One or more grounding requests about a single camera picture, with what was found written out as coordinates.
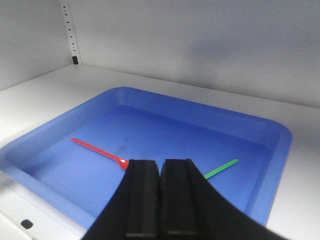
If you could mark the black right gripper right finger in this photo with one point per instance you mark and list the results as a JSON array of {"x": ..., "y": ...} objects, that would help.
[{"x": 192, "y": 209}]

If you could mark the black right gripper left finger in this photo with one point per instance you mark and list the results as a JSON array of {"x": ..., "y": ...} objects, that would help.
[{"x": 132, "y": 213}]

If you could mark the blue plastic tray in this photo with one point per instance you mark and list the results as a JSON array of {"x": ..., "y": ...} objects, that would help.
[{"x": 136, "y": 124}]

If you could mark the black shelf support clip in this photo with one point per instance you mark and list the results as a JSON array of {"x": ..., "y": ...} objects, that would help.
[{"x": 75, "y": 60}]

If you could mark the slotted cabinet shelf rail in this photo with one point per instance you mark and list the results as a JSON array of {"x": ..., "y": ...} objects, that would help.
[{"x": 70, "y": 30}]

